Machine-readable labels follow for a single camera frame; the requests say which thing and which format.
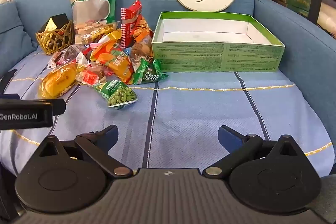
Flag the yellow bread packet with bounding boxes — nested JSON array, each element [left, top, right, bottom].
[[38, 63, 80, 99]]

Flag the gold woven basket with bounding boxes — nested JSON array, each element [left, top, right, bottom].
[[35, 20, 75, 55]]

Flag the gold snack packet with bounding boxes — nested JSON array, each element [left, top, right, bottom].
[[78, 25, 116, 44]]

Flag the green carton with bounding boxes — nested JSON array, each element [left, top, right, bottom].
[[285, 0, 313, 18]]

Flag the green pea snack packet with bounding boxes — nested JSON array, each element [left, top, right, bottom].
[[94, 80, 138, 109]]

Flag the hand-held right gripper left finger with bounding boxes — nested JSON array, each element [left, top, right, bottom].
[[38, 124, 133, 179]]

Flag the yellow green snack packet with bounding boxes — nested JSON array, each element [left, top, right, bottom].
[[101, 29, 123, 43]]

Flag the dark red date packet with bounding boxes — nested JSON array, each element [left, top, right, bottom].
[[48, 46, 88, 69]]

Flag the black and gold box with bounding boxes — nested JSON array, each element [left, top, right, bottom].
[[38, 13, 70, 42]]

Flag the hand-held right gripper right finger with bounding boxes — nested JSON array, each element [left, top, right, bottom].
[[203, 125, 299, 178]]

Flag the striped light blue blanket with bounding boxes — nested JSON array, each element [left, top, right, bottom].
[[0, 51, 335, 180]]

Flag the green cardboard box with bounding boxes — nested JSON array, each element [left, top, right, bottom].
[[152, 11, 286, 73]]

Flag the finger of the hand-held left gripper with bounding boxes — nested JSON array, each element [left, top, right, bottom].
[[39, 98, 66, 117], [0, 69, 17, 95]]

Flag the tall red snack packet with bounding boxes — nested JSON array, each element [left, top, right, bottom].
[[120, 0, 144, 49]]

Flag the blue cushion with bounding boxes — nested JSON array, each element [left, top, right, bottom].
[[0, 2, 38, 78]]

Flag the orange fruit snack packet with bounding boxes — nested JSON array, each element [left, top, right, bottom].
[[90, 40, 133, 83]]

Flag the green twisted snack packet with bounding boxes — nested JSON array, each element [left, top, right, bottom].
[[131, 58, 169, 85]]

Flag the small red snack packet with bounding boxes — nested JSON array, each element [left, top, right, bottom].
[[76, 67, 107, 85]]

